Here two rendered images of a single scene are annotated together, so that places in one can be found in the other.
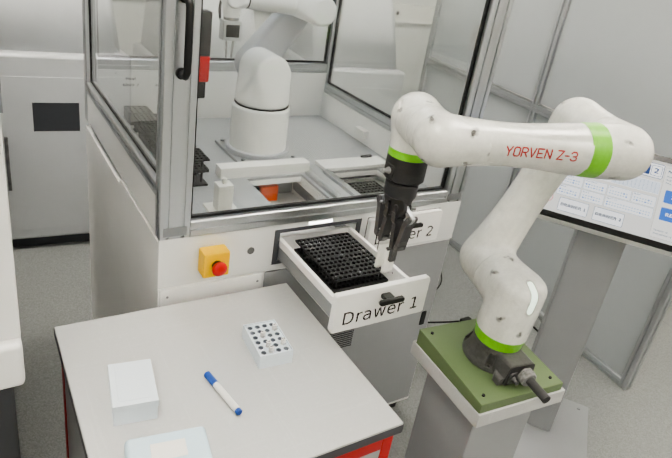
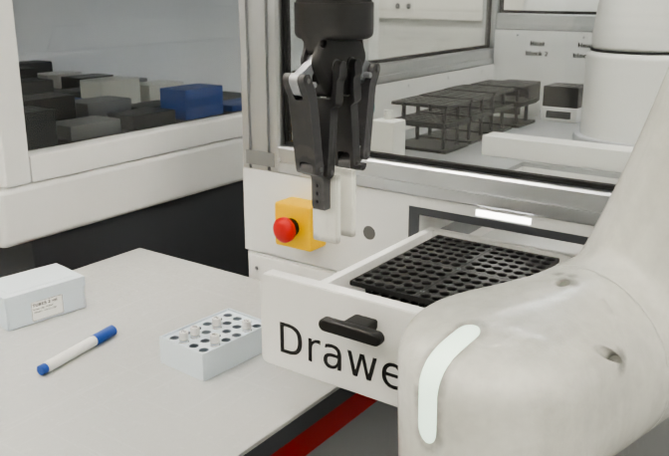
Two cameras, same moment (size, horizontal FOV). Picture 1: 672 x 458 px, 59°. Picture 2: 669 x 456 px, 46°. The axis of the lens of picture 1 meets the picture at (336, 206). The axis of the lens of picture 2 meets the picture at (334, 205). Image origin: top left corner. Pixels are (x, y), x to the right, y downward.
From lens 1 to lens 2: 1.38 m
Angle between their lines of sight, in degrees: 66
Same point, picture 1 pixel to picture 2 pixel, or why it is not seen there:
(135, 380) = (34, 280)
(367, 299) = (326, 313)
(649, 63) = not seen: outside the picture
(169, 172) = (252, 58)
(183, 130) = not seen: outside the picture
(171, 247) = (257, 183)
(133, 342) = (147, 282)
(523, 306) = (407, 395)
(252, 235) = (369, 202)
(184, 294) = not seen: hidden behind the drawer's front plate
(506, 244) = (617, 250)
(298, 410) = (80, 417)
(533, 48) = not seen: outside the picture
